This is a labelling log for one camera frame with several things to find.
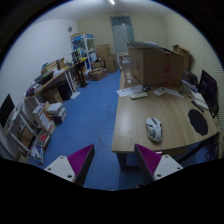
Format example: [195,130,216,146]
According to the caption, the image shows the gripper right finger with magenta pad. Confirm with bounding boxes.
[135,144,182,184]

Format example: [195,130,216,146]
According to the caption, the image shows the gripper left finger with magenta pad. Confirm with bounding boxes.
[45,144,95,186]

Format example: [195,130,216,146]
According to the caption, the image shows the white computer mouse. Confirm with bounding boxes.
[146,117,163,143]

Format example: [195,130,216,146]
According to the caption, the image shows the round black mouse pad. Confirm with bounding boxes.
[188,109,208,136]

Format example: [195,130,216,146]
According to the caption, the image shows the stack of books on floor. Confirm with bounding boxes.
[33,102,67,133]

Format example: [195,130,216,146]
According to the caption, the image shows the white flat device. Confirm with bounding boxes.
[130,92,148,100]

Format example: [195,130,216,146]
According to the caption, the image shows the white remote control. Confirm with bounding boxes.
[153,87,166,97]

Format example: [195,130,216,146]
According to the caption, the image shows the white paper sheet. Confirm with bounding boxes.
[117,85,143,97]

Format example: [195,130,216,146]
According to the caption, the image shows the long wooden shelf desk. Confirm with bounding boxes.
[23,57,88,134]

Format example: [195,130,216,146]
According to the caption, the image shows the black computer monitor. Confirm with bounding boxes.
[198,71,219,117]

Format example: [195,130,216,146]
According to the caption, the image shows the cardboard box on floor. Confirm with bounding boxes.
[89,69,107,81]

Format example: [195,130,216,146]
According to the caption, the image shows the large brown cardboard box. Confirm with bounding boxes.
[128,47,184,87]

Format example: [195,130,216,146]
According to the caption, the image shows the clear glass jar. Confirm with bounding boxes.
[122,57,133,83]

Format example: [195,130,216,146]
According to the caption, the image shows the stacked cardboard boxes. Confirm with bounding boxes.
[96,44,118,73]

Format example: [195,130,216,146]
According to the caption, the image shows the claw machine cabinet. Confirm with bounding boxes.
[70,33,97,71]

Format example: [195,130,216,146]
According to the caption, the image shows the grey door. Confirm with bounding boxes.
[110,16,134,53]

